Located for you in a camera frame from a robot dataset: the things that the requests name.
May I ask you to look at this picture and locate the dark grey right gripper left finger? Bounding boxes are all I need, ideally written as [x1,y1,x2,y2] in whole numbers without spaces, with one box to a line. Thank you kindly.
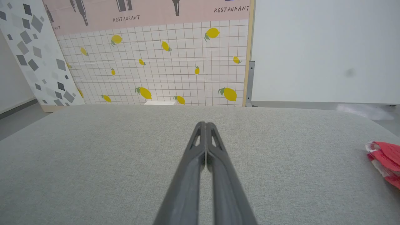
[153,121,207,225]

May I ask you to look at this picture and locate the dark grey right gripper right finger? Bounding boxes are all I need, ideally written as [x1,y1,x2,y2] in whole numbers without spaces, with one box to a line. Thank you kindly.
[206,122,258,225]

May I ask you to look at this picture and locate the white rolling partition board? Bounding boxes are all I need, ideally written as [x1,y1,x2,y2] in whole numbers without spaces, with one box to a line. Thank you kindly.
[245,0,400,108]

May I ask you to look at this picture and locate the lemon print tile backdrop panel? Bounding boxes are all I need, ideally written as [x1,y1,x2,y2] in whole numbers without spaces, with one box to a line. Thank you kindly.
[42,0,256,107]

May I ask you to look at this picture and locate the white panel grey diamond pattern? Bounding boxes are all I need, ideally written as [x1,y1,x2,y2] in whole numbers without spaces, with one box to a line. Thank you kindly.
[0,0,86,113]

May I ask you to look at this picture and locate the red shorts with white stripe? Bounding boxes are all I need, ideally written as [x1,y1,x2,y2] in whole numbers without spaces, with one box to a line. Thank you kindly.
[365,141,400,190]

